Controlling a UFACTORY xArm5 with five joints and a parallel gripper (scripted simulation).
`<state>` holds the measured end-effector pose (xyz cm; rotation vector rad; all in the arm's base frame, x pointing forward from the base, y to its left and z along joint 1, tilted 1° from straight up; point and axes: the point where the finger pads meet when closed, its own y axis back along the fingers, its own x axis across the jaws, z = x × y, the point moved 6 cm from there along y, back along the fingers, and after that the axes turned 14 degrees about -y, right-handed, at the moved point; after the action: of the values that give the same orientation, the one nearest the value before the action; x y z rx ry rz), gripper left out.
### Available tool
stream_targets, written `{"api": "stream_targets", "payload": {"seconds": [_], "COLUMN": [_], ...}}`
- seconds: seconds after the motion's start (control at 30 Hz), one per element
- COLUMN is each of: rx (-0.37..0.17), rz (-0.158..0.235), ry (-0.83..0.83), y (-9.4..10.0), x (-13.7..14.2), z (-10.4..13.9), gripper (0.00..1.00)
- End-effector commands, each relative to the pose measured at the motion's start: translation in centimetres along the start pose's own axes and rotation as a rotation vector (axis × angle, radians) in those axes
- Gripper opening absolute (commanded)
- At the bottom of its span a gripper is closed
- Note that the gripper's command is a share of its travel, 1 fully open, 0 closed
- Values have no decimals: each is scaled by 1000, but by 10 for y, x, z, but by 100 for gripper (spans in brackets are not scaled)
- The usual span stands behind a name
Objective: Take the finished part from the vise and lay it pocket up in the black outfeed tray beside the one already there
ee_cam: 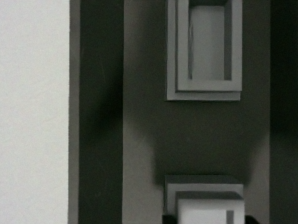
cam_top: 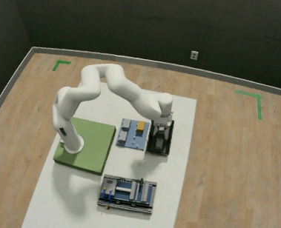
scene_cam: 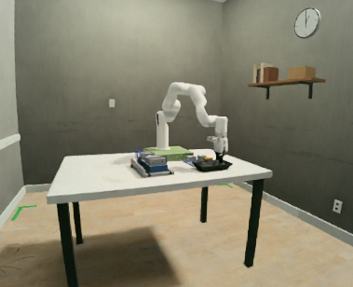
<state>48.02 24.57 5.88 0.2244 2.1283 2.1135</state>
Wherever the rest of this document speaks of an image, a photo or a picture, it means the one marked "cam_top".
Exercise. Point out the small yellow block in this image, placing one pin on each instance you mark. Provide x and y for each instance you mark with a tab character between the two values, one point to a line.
140	126

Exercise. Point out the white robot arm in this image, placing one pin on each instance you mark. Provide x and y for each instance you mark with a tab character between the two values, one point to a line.
65	108

